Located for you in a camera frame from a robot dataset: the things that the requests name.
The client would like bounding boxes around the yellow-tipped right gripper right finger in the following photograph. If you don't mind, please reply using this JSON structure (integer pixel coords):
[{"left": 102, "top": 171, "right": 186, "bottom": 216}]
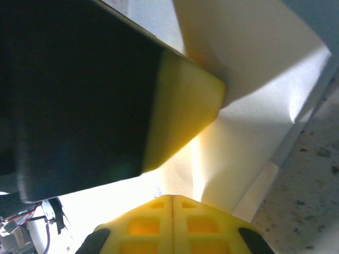
[{"left": 172, "top": 195, "right": 275, "bottom": 254}]

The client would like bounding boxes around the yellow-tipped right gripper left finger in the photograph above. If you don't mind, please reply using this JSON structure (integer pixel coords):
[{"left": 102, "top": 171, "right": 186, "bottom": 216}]
[{"left": 75, "top": 195, "right": 173, "bottom": 254}]

